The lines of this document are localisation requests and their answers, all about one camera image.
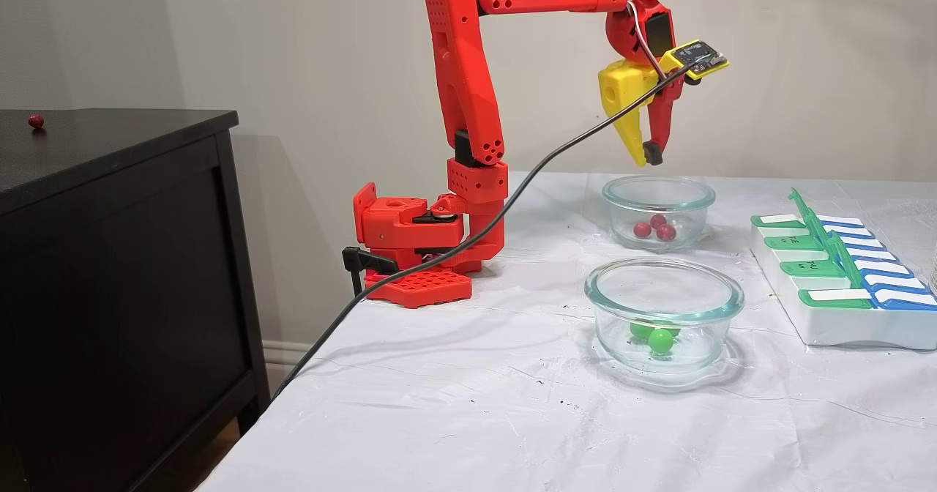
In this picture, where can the large clear glass bowl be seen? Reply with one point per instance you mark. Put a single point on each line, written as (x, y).
(607, 309)

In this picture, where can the white baseboard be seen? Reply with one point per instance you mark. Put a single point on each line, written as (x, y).
(289, 353)

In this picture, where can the black wooden cabinet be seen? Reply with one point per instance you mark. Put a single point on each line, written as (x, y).
(110, 294)

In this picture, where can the green ball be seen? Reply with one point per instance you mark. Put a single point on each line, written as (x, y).
(638, 329)
(674, 329)
(661, 340)

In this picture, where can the black table clamp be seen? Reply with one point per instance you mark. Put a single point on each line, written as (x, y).
(366, 260)

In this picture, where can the dark red ball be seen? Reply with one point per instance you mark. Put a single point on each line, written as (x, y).
(36, 121)

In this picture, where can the camera board on yellow mount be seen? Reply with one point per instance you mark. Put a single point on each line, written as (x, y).
(695, 56)

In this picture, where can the small clear glass bowl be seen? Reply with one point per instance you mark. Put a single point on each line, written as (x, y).
(622, 199)

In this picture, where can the white tablecloth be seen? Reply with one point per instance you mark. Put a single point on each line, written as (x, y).
(476, 419)

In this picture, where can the weekly pill organizer box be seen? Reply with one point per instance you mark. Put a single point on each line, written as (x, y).
(834, 323)

